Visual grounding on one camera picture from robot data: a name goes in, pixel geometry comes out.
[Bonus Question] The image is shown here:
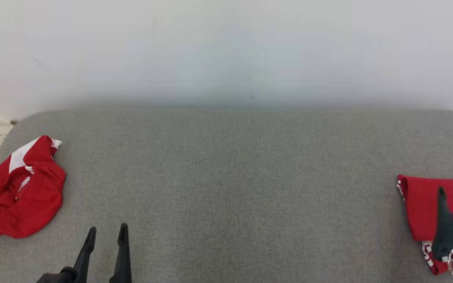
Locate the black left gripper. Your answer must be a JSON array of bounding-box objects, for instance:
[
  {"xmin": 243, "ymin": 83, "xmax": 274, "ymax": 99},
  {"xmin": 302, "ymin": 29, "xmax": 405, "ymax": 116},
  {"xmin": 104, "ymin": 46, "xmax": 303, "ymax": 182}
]
[{"xmin": 36, "ymin": 223, "xmax": 132, "ymax": 283}]

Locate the red jersey with printed number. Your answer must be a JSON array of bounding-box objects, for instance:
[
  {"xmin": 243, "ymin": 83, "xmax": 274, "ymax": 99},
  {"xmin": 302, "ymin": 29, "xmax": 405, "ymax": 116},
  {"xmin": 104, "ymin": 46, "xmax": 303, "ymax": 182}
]
[{"xmin": 396, "ymin": 175, "xmax": 453, "ymax": 276}]

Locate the red shorts white striped waistband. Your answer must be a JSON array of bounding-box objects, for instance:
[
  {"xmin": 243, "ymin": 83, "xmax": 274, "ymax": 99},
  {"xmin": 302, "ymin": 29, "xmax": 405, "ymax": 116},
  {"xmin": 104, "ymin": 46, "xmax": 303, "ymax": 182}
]
[{"xmin": 0, "ymin": 136, "xmax": 66, "ymax": 243}]

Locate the grey fabric sofa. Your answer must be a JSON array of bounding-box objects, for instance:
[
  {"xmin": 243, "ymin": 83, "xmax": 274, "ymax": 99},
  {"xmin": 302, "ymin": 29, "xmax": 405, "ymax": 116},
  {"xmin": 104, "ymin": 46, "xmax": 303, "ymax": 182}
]
[{"xmin": 0, "ymin": 108, "xmax": 453, "ymax": 283}]

